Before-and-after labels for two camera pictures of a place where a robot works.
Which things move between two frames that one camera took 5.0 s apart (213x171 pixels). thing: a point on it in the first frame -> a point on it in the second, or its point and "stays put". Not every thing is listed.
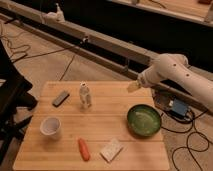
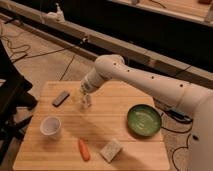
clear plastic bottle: x=85 y=96 stays put
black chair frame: x=13 y=100 stays put
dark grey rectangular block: x=60 y=99 stays put
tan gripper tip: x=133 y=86 -> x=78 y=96
